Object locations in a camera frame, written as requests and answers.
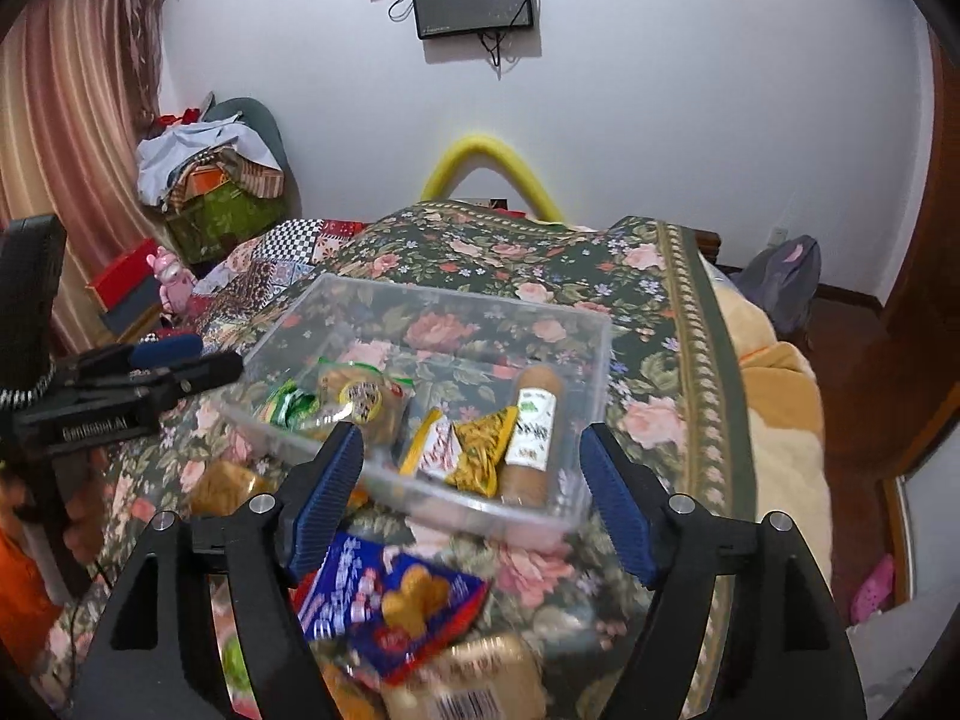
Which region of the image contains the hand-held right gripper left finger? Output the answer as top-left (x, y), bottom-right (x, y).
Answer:
top-left (71, 421), bottom-right (365, 720)

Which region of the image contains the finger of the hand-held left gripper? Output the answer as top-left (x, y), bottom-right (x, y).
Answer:
top-left (127, 351), bottom-right (245, 400)
top-left (82, 335), bottom-right (206, 377)

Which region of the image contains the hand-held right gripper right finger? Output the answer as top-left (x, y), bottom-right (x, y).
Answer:
top-left (577, 422), bottom-right (871, 720)

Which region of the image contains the blue and red snack packet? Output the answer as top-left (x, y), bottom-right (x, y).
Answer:
top-left (296, 532), bottom-right (493, 685)

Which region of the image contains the clear plastic container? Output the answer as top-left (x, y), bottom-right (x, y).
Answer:
top-left (217, 272), bottom-right (614, 541)

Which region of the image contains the orange sleeved left forearm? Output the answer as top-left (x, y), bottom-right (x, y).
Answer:
top-left (0, 525), bottom-right (67, 677)

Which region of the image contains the person's left hand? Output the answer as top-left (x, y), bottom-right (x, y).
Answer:
top-left (64, 457), bottom-right (107, 565)

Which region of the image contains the pink plush toy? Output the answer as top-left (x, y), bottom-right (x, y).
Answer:
top-left (150, 245), bottom-right (198, 313)

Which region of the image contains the green snack packet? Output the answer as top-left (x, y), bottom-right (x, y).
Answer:
top-left (255, 379), bottom-right (331, 433)

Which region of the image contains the red box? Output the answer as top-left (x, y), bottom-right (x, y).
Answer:
top-left (86, 238), bottom-right (163, 338)

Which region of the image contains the golden brown pastry packet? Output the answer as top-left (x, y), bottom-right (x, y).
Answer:
top-left (187, 459), bottom-right (275, 518)

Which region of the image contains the round pastry packet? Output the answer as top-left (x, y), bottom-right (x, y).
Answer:
top-left (315, 358), bottom-right (418, 445)

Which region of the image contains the yellow and white snack packet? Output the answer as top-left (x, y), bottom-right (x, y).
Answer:
top-left (397, 408), bottom-right (470, 485)

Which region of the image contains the brown sausage with white label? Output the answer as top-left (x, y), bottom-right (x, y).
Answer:
top-left (498, 365), bottom-right (566, 511)

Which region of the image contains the patchwork quilt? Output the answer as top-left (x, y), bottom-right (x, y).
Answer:
top-left (161, 216), bottom-right (372, 361)

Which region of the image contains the yellow patterned snack packet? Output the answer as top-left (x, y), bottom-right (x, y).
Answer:
top-left (446, 405), bottom-right (521, 500)

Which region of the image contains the beige fleece blanket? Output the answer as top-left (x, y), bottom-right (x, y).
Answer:
top-left (705, 262), bottom-right (834, 586)

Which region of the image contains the orange snack packet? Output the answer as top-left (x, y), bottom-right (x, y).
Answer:
top-left (319, 660), bottom-right (391, 720)

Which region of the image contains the pile of clothes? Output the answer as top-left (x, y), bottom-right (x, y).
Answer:
top-left (135, 116), bottom-right (287, 208)

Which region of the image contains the golden snack packet with barcode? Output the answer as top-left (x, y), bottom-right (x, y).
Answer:
top-left (382, 633), bottom-right (548, 720)

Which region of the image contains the grey chair back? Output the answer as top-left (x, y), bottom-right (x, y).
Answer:
top-left (202, 96), bottom-right (290, 175)

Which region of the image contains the striped pink curtain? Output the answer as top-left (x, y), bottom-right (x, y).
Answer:
top-left (0, 0), bottom-right (170, 353)

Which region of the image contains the pink slipper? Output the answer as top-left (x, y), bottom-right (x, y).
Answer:
top-left (847, 555), bottom-right (898, 623)

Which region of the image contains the grey backpack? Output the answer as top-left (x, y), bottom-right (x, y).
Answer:
top-left (731, 235), bottom-right (823, 338)

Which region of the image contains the yellow foam tube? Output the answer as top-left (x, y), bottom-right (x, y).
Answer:
top-left (420, 133), bottom-right (563, 223)

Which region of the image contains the black monitor cable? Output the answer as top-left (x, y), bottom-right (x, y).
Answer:
top-left (480, 28), bottom-right (527, 80)

